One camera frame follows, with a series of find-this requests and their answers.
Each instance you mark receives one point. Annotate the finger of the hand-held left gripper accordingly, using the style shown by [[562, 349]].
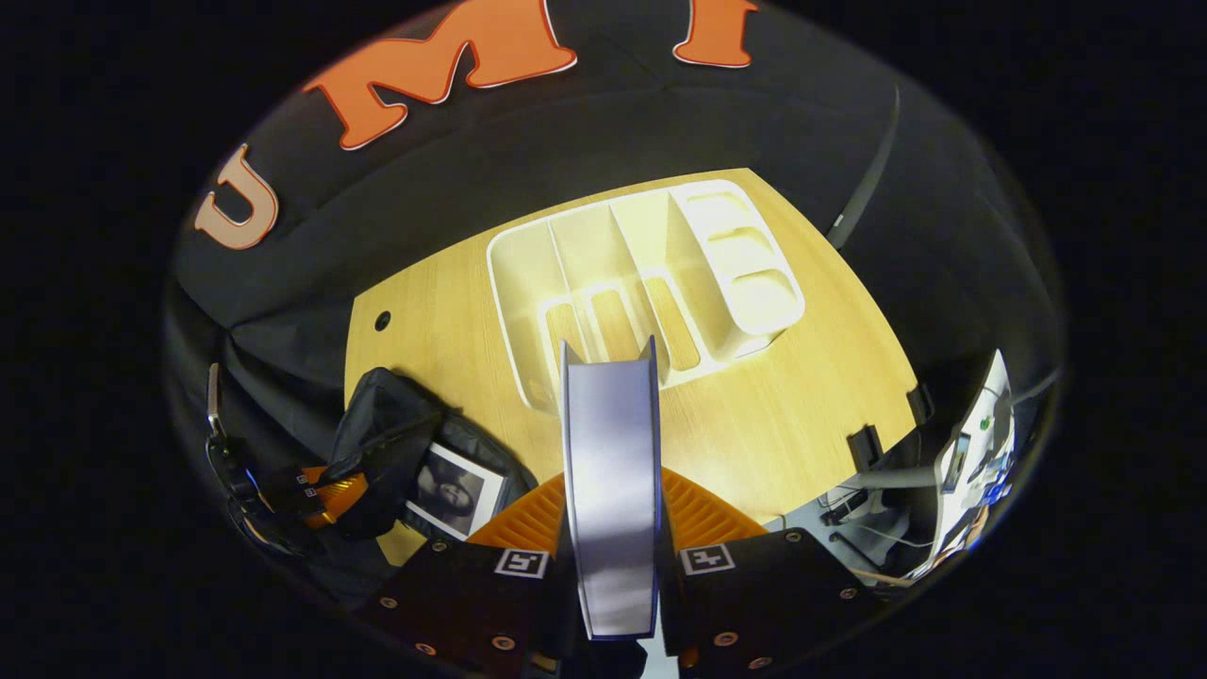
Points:
[[306, 474], [339, 500]]

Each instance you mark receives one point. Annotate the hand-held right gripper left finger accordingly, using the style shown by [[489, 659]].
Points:
[[462, 594]]

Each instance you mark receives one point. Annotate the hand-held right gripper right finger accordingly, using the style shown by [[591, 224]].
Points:
[[773, 589]]

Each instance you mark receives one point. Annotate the black schoolbag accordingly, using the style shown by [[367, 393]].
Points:
[[387, 415]]

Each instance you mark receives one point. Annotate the white desktop bookshelf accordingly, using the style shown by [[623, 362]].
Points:
[[735, 264]]

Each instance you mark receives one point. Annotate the black table clamp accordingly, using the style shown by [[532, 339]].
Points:
[[866, 448], [920, 404]]

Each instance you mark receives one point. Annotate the white equipment stand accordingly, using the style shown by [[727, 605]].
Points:
[[976, 453]]

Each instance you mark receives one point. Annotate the black backdrop cloth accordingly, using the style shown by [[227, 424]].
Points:
[[660, 123]]

